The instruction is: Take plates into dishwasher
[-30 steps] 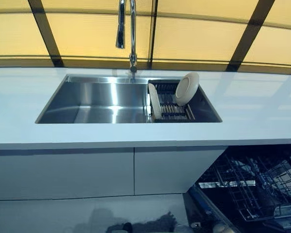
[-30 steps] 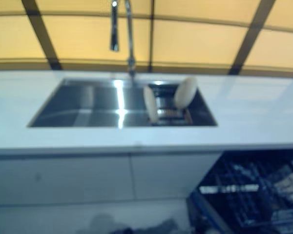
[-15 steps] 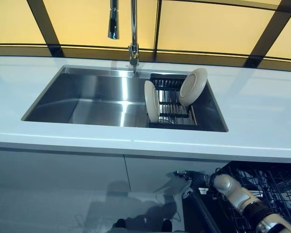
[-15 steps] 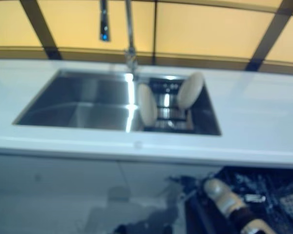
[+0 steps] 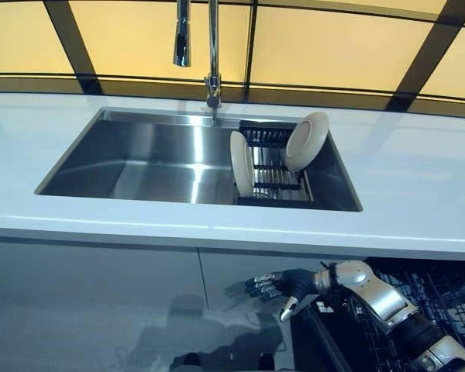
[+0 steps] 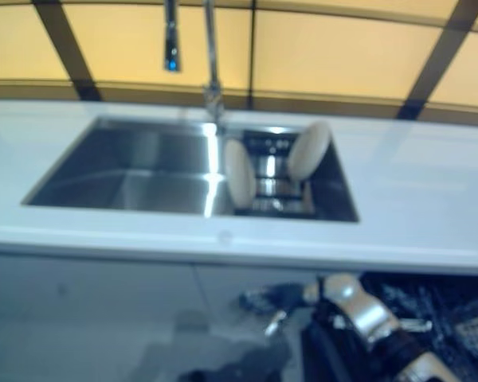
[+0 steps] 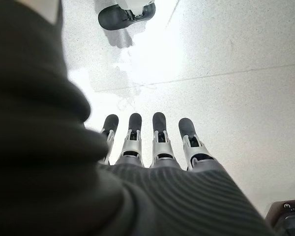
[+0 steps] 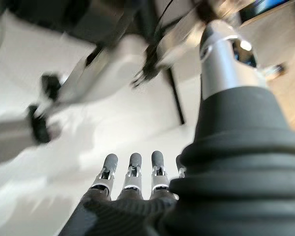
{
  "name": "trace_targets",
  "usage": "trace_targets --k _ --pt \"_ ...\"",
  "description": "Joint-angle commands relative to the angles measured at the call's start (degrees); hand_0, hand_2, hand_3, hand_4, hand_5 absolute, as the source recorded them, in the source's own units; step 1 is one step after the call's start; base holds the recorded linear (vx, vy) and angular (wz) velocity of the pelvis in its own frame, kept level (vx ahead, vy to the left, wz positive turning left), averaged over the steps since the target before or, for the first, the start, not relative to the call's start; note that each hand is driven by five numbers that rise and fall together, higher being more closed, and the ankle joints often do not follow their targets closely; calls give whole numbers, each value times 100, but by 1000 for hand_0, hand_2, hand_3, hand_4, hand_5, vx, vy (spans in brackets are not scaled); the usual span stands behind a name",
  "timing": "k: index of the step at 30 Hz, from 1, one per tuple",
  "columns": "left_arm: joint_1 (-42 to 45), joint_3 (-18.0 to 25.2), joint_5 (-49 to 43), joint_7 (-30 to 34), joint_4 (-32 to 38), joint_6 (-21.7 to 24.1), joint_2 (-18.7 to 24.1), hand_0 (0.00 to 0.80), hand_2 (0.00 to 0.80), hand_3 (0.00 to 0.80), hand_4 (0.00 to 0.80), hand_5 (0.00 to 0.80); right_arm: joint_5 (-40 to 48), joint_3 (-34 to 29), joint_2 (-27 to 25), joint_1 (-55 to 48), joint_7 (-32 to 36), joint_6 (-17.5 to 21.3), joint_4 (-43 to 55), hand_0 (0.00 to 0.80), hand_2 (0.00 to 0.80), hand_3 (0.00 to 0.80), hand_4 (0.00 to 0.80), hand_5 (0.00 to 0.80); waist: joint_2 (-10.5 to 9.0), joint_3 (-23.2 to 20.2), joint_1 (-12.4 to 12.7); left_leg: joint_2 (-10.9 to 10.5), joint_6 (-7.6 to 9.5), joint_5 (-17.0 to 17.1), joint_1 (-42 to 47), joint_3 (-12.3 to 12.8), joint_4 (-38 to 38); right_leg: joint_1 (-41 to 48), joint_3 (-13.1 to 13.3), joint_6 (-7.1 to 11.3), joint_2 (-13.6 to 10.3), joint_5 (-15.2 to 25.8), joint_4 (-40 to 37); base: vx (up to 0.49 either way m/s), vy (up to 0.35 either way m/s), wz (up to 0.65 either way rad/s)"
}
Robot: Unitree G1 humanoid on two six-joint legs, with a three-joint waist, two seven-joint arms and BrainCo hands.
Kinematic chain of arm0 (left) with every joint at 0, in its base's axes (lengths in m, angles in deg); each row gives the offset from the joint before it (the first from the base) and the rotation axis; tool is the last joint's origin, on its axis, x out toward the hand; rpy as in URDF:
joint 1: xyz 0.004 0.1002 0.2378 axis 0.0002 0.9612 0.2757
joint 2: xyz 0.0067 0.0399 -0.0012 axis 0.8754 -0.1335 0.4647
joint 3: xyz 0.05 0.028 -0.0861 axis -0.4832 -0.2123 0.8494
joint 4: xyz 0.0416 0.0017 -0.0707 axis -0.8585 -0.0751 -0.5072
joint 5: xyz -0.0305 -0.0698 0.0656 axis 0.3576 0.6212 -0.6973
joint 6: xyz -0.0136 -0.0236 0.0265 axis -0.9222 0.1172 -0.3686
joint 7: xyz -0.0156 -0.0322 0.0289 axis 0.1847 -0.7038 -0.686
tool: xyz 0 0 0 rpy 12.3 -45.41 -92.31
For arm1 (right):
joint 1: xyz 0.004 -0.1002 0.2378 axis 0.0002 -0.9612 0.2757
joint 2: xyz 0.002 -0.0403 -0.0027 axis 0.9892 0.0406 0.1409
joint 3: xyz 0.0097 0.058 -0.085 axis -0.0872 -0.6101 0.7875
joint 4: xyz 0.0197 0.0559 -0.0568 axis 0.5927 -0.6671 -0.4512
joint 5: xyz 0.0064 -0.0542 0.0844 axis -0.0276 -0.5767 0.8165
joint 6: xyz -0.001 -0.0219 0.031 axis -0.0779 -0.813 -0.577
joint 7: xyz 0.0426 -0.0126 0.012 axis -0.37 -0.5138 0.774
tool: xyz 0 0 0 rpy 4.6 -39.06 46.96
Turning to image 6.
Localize stainless steel sink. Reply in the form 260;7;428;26
20;115;360;223

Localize yellow window black frame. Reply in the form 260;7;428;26
0;0;478;120

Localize black dish drying rack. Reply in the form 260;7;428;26
233;127;316;218

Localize large dishwasher wire rack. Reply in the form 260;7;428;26
362;270;478;382

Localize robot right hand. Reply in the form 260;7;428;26
238;281;318;336

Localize cream round plate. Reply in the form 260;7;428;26
224;138;257;209
287;121;331;182

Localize chrome kitchen faucet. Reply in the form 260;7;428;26
163;0;229;134

